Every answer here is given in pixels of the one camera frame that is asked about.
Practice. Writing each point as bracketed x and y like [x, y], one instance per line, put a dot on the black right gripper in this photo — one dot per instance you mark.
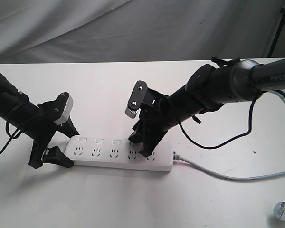
[147, 130]

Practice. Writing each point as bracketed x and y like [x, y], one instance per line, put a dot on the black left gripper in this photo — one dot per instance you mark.
[42, 129]

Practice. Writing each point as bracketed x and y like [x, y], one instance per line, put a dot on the white five-outlet power strip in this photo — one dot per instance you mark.
[117, 153]

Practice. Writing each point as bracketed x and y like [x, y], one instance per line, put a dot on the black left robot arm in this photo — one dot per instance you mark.
[16, 109]

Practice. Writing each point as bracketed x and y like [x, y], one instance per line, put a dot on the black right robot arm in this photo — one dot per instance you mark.
[208, 89]

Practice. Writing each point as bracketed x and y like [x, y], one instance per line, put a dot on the grey backdrop cloth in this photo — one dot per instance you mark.
[75, 31]

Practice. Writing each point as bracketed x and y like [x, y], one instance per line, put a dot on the grey three-pin plug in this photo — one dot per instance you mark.
[279, 211]

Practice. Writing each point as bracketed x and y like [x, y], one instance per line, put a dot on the black tripod stand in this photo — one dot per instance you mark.
[278, 32]

